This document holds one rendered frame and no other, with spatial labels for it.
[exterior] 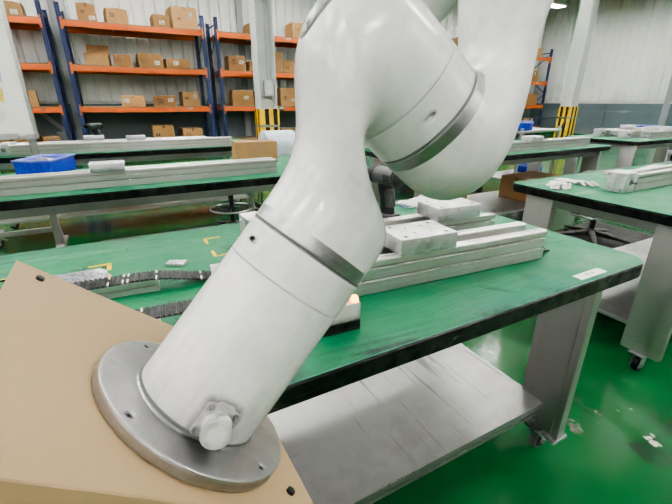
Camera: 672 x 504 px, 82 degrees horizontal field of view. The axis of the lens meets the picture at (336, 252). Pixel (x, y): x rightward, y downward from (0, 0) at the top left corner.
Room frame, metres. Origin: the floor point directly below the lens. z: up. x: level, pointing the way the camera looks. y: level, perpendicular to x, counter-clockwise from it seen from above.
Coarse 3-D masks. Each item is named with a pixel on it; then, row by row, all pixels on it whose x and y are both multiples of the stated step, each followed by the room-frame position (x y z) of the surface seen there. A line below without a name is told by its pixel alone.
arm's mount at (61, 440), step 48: (48, 288) 0.36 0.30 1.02; (0, 336) 0.25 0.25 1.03; (48, 336) 0.28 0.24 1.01; (96, 336) 0.32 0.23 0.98; (144, 336) 0.37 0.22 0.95; (0, 384) 0.20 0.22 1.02; (48, 384) 0.22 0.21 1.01; (0, 432) 0.17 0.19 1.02; (48, 432) 0.18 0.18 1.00; (96, 432) 0.20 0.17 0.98; (0, 480) 0.14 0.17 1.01; (48, 480) 0.15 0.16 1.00; (96, 480) 0.17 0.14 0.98; (144, 480) 0.18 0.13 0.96; (288, 480) 0.26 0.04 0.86
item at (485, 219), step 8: (400, 216) 1.16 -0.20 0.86; (408, 216) 1.16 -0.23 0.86; (416, 216) 1.16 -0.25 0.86; (424, 216) 1.17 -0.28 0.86; (480, 216) 1.17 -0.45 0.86; (488, 216) 1.18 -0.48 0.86; (392, 224) 1.12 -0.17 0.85; (448, 224) 1.12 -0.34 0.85; (456, 224) 1.15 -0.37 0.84; (464, 224) 1.16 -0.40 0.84; (472, 224) 1.16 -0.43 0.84; (480, 224) 1.17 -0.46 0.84; (488, 224) 1.18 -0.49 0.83
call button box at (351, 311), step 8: (352, 304) 0.65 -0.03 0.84; (360, 304) 0.65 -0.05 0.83; (344, 312) 0.64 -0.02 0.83; (352, 312) 0.65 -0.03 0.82; (336, 320) 0.63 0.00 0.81; (344, 320) 0.64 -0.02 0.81; (352, 320) 0.65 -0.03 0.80; (328, 328) 0.63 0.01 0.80; (336, 328) 0.63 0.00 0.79; (344, 328) 0.64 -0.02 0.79; (352, 328) 0.65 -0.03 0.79
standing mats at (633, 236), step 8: (584, 224) 3.84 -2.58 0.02; (600, 224) 3.83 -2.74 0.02; (608, 224) 3.83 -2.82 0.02; (160, 232) 3.57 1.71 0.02; (608, 232) 3.57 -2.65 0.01; (616, 232) 3.57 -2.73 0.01; (624, 232) 3.57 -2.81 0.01; (632, 232) 3.57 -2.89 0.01; (640, 232) 3.57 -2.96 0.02; (104, 240) 3.33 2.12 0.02; (584, 240) 3.34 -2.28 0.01; (600, 240) 3.34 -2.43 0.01; (608, 240) 3.34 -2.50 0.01; (632, 240) 3.34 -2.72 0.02; (640, 240) 3.35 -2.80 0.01
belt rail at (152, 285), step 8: (152, 280) 0.82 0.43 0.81; (104, 288) 0.78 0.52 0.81; (112, 288) 0.78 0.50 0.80; (120, 288) 0.79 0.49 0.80; (128, 288) 0.80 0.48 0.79; (136, 288) 0.81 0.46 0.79; (144, 288) 0.81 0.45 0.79; (152, 288) 0.82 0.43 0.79; (104, 296) 0.78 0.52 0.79; (112, 296) 0.78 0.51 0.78; (120, 296) 0.79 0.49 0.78
